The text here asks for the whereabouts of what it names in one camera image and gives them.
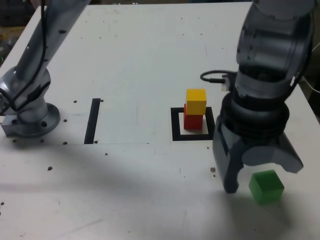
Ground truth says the black tape square outline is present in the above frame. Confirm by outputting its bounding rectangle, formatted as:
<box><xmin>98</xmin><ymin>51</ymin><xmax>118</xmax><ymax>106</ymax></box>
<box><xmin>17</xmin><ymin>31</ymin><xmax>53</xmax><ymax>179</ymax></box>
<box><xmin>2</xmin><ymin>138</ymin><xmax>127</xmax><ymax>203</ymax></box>
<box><xmin>170</xmin><ymin>106</ymin><xmax>217</xmax><ymax>142</ymax></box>

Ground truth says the yellow cube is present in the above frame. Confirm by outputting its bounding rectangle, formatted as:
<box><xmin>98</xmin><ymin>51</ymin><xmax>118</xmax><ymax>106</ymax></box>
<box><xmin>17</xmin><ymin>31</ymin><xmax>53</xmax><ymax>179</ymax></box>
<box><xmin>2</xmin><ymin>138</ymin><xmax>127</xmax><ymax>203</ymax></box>
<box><xmin>185</xmin><ymin>88</ymin><xmax>207</xmax><ymax>116</ymax></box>

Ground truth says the black tape strip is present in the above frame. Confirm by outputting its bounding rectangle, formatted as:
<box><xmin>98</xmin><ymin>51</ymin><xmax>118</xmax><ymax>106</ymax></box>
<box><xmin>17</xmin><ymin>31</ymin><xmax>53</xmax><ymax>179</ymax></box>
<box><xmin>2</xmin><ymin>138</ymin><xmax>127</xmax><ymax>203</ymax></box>
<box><xmin>83</xmin><ymin>98</ymin><xmax>101</xmax><ymax>145</ymax></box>

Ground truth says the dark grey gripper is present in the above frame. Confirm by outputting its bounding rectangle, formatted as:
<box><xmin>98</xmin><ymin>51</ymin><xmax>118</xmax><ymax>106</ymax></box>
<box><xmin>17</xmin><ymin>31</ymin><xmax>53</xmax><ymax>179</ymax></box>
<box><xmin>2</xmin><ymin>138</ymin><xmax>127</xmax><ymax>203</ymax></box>
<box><xmin>212</xmin><ymin>116</ymin><xmax>305</xmax><ymax>194</ymax></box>

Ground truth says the red cube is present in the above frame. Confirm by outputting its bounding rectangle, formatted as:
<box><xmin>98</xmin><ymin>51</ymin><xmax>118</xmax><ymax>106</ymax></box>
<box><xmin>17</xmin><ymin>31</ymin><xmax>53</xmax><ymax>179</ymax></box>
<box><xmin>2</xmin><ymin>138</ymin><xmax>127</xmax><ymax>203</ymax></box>
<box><xmin>183</xmin><ymin>103</ymin><xmax>203</xmax><ymax>130</ymax></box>

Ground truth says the green cube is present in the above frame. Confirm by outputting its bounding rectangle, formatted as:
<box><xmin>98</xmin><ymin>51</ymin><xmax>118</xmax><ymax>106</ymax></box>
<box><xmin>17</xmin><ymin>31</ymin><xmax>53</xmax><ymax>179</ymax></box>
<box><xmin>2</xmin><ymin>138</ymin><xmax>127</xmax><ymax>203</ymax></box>
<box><xmin>248</xmin><ymin>169</ymin><xmax>285</xmax><ymax>205</ymax></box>

